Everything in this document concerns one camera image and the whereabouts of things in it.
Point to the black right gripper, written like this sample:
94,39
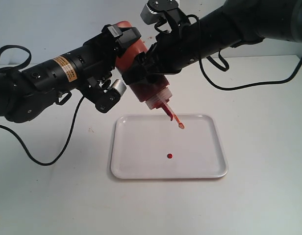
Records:
178,45

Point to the red sauce squeeze bottle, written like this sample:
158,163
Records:
153,90

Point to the white paper backdrop sheet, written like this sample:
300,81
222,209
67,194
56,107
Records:
49,28

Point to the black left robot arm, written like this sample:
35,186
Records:
25,92

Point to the white rectangular plastic tray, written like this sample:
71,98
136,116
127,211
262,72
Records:
141,144

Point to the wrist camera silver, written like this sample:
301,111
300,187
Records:
103,102
165,15

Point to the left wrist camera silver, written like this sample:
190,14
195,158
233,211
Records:
103,102

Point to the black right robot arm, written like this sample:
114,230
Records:
236,23

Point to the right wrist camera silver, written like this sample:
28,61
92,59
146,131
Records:
165,15

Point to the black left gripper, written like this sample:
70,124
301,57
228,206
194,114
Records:
95,59

